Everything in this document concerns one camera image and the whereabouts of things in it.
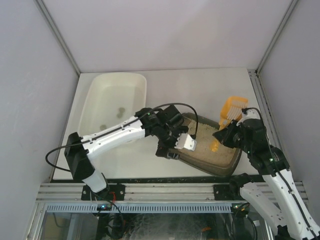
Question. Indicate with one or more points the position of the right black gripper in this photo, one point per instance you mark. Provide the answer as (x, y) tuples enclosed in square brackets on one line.
[(223, 136)]

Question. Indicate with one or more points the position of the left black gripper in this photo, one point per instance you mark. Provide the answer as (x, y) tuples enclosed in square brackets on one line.
[(166, 146)]

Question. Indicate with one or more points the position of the grey litter box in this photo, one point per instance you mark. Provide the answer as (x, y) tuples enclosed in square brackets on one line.
[(220, 163)]

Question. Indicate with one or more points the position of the yellow litter scoop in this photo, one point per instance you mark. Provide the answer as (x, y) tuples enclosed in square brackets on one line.
[(231, 111)]

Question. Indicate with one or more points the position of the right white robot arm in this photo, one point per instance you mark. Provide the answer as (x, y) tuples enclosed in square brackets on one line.
[(288, 217)]

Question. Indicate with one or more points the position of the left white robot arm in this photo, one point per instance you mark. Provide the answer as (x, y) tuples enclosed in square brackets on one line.
[(81, 151)]

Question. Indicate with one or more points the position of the white plastic tray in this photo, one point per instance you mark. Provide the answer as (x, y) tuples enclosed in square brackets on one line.
[(107, 93)]

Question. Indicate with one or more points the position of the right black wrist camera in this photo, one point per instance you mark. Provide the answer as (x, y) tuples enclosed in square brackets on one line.
[(249, 113)]

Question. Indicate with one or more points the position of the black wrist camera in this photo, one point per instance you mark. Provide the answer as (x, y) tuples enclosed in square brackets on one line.
[(170, 117), (249, 113)]

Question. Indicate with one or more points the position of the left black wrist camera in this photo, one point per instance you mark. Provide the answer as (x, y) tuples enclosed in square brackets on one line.
[(170, 117)]

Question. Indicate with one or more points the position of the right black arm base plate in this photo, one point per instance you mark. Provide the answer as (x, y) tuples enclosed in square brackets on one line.
[(223, 192)]

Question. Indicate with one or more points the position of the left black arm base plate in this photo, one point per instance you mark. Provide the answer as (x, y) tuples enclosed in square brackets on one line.
[(114, 192)]

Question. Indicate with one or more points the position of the aluminium front rail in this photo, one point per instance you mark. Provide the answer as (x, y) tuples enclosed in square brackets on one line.
[(134, 192)]

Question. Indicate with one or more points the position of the grey slotted cable duct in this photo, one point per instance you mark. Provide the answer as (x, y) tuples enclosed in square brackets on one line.
[(145, 208)]

